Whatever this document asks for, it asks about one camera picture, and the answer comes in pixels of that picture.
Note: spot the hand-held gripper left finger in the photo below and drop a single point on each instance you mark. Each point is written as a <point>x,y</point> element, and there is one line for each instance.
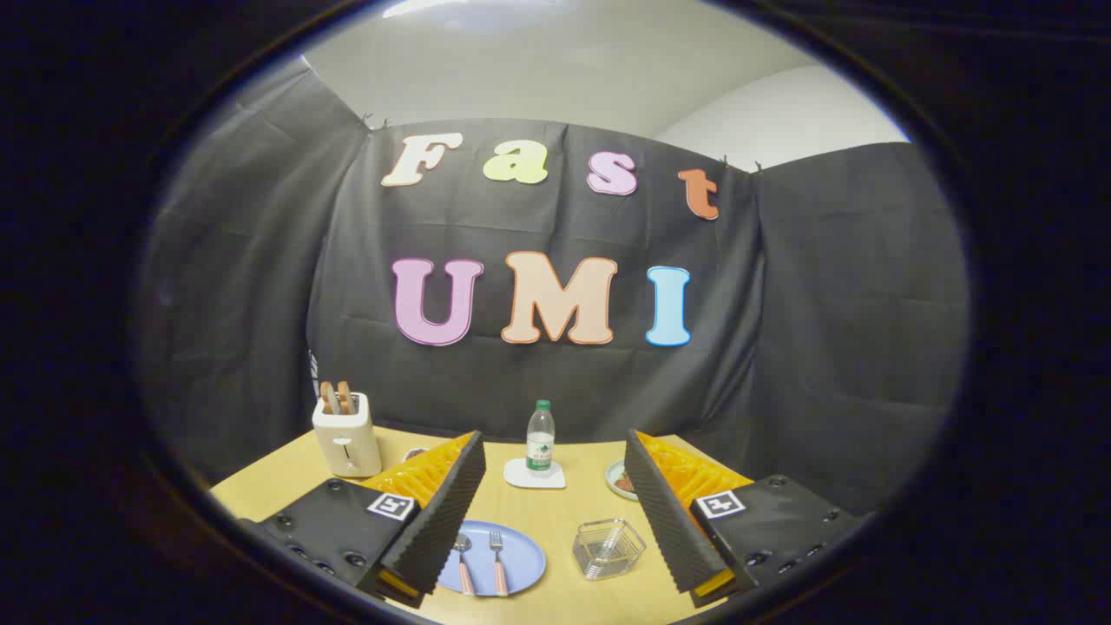
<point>438,512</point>

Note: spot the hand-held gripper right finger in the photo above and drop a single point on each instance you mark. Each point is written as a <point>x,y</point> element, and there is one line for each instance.
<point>668,512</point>

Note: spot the brown meat slices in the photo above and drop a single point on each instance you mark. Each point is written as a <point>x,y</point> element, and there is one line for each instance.
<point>625,480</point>

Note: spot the pale green food plate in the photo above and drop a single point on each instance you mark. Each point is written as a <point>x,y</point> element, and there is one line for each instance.
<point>614,482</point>

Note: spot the white divided snack tray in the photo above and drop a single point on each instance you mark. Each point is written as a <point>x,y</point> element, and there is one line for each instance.
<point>415,453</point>

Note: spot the clear plastic drainer basket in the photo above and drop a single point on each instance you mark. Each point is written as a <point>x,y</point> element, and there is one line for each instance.
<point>608,549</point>

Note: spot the white square coaster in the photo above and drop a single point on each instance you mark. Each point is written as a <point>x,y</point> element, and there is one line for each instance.
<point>521,476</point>

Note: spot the blue round plate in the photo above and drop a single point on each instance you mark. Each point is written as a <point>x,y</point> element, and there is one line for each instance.
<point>525,555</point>

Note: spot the cream toaster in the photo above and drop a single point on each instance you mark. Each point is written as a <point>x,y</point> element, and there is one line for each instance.
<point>347,438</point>

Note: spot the clear water bottle green cap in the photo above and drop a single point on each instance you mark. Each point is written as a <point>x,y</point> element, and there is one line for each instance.
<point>540,438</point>

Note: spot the brown toast slice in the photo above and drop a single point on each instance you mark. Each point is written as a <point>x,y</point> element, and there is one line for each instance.
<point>345,397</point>
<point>328,399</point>

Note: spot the black backdrop cloth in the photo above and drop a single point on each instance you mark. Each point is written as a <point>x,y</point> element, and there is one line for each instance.
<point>781,330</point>

